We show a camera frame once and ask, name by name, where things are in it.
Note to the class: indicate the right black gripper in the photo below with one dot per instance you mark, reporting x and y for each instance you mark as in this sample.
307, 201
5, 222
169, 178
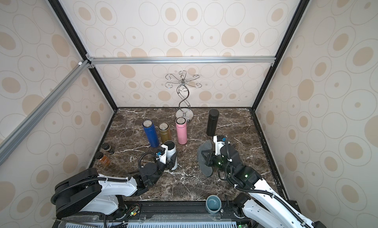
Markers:
212, 155

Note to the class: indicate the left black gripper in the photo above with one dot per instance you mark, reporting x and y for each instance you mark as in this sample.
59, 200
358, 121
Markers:
171, 164

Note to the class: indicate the white thermos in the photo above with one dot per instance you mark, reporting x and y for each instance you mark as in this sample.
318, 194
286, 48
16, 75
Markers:
172, 152

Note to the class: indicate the grey wiping cloth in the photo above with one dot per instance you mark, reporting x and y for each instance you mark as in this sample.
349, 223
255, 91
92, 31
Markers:
205, 147

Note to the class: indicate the pink thermos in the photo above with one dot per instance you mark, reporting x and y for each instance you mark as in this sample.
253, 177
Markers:
181, 129

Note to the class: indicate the black thermos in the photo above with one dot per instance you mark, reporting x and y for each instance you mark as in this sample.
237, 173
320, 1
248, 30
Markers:
212, 122

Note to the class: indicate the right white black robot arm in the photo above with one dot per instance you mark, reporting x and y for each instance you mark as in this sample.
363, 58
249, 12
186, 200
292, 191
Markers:
257, 200

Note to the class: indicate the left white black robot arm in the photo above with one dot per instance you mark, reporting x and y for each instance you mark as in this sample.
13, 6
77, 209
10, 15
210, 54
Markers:
90, 191

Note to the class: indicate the gold thermos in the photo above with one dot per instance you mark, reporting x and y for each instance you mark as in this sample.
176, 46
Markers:
164, 132

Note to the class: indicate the blue thermos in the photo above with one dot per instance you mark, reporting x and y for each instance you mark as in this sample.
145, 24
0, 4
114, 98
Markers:
151, 133

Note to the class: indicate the teal ceramic mug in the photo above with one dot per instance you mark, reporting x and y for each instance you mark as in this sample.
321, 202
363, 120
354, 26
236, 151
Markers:
213, 204

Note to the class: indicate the amber spice jar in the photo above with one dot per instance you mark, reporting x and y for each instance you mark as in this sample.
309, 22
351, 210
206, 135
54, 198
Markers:
103, 159

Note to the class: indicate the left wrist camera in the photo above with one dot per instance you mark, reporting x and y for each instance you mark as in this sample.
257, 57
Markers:
161, 154

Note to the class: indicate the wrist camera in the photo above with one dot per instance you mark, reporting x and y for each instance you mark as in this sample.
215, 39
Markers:
219, 141
161, 154

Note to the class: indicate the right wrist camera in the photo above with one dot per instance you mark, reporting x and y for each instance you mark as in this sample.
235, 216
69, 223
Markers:
219, 141

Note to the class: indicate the silver wire cup stand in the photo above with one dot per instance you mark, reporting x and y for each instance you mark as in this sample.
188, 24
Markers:
183, 83

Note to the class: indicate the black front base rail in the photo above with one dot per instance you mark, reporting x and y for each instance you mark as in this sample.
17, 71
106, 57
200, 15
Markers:
164, 214

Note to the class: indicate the horizontal aluminium rail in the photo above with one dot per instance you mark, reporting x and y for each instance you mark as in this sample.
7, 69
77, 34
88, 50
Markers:
177, 60

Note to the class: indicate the left diagonal aluminium rail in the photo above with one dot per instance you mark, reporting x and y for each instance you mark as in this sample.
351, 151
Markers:
19, 134

